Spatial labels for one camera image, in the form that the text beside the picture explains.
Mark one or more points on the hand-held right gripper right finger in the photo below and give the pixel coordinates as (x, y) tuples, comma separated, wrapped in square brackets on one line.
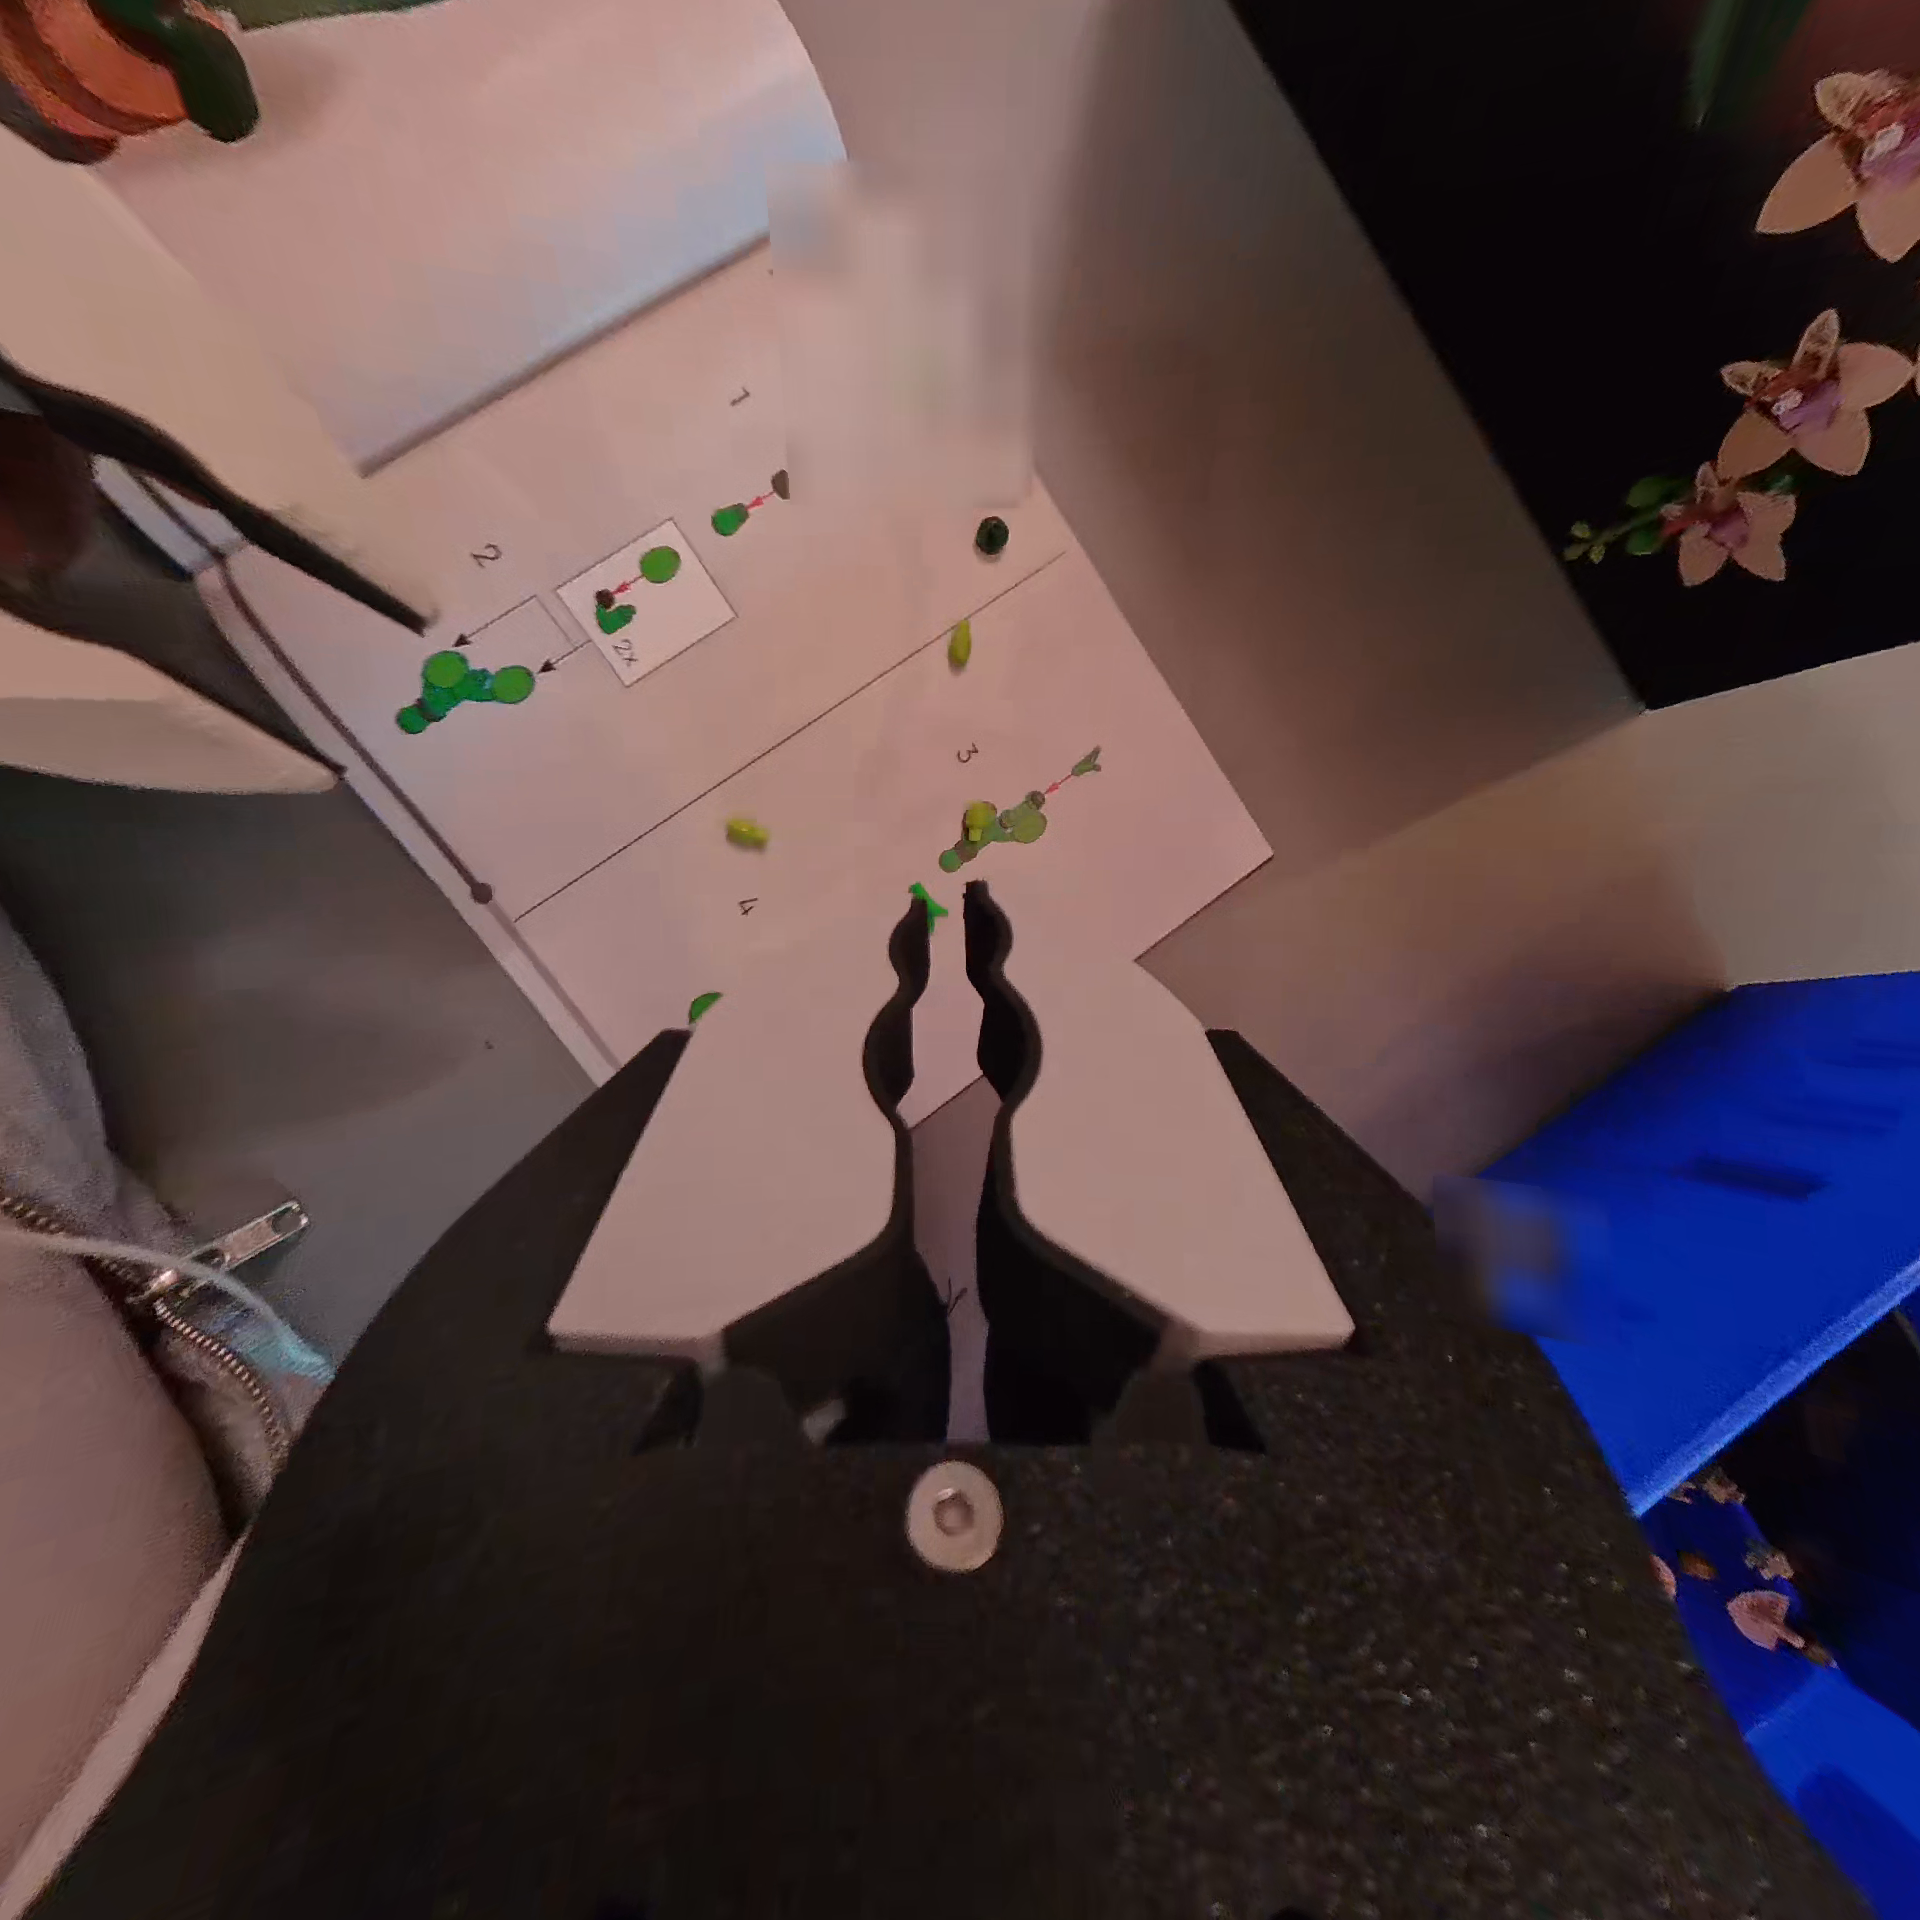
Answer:
[(1185, 1184)]

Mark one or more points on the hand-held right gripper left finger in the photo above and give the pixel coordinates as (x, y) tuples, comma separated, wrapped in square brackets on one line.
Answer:
[(720, 1184)]

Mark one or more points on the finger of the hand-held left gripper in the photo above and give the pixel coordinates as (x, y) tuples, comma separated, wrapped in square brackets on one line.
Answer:
[(151, 720), (164, 345)]

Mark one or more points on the bright green brick piece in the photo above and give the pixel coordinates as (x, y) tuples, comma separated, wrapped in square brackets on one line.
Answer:
[(926, 904)]

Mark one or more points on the grey desk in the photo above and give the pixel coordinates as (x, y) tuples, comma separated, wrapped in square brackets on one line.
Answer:
[(1275, 451)]

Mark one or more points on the white instruction sheet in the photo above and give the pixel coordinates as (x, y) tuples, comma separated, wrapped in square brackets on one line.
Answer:
[(630, 810)]

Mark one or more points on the white curled paper sheet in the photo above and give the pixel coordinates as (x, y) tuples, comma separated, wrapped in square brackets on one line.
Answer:
[(524, 181)]

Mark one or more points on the blue plastic bin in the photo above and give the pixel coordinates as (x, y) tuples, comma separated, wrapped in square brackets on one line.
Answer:
[(1724, 1141)]

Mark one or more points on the person's beige zip jacket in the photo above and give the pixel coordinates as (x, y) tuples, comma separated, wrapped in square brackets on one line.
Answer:
[(91, 1424)]

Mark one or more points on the heap of pale brick pieces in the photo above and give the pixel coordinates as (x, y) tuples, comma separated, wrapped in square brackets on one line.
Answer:
[(1763, 1621)]

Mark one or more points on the dark orchid print box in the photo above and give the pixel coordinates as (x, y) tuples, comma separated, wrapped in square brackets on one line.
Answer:
[(1501, 300)]

